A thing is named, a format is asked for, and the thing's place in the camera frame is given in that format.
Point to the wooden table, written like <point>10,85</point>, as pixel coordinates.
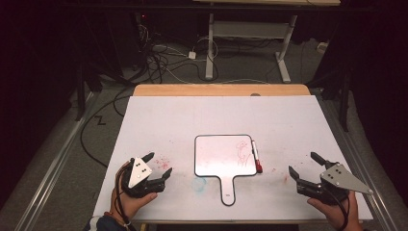
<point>218,89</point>

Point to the white power adapter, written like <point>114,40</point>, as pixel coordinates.
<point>191,55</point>

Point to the white metal desk frame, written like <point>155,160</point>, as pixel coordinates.
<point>250,29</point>

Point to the person's left hand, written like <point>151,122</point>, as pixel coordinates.
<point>126,203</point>

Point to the black metal stand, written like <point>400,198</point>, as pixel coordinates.
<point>80,96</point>

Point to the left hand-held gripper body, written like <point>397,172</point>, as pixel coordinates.
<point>140,173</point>

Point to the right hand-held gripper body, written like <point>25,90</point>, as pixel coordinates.
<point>336,179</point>

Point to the person's right hand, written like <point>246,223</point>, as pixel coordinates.
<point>340,216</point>

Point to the red and white marker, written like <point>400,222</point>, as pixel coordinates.
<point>256,154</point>

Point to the aluminium floor rail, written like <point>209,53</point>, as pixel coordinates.
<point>54,166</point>
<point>362,154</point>

